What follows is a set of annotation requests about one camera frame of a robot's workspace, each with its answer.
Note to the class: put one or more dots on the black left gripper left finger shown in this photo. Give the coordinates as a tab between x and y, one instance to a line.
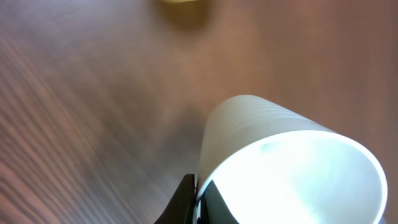
179	210

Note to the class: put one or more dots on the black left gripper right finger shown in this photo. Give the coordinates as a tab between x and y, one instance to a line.
212	209

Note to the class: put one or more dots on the pale cream cup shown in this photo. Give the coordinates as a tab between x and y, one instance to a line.
272	165

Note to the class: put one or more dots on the yellow cup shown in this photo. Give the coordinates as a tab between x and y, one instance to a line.
177	1

